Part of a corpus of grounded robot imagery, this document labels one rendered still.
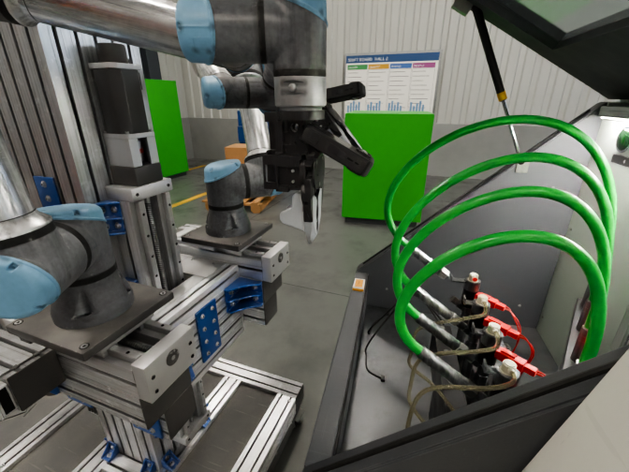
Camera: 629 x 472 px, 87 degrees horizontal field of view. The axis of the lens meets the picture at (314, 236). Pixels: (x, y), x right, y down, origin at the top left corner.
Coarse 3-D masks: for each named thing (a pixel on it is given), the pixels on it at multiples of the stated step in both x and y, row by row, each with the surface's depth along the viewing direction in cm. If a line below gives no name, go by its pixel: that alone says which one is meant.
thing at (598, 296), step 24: (480, 240) 37; (504, 240) 36; (528, 240) 36; (552, 240) 35; (432, 264) 40; (408, 288) 42; (600, 288) 36; (600, 312) 37; (408, 336) 44; (600, 336) 38; (432, 360) 45; (456, 384) 45
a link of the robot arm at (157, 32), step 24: (0, 0) 47; (24, 0) 48; (48, 0) 48; (72, 0) 48; (96, 0) 48; (120, 0) 49; (144, 0) 50; (24, 24) 51; (48, 24) 52; (72, 24) 50; (96, 24) 50; (120, 24) 50; (144, 24) 50; (168, 24) 50; (144, 48) 54; (168, 48) 53
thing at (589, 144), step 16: (464, 128) 55; (480, 128) 54; (560, 128) 52; (576, 128) 51; (432, 144) 57; (592, 144) 51; (416, 160) 59; (400, 176) 60; (608, 176) 52; (608, 192) 53; (384, 208) 64
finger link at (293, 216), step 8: (296, 200) 52; (296, 208) 53; (280, 216) 54; (288, 216) 54; (296, 216) 53; (288, 224) 54; (296, 224) 54; (304, 224) 53; (312, 224) 52; (312, 232) 54; (312, 240) 56
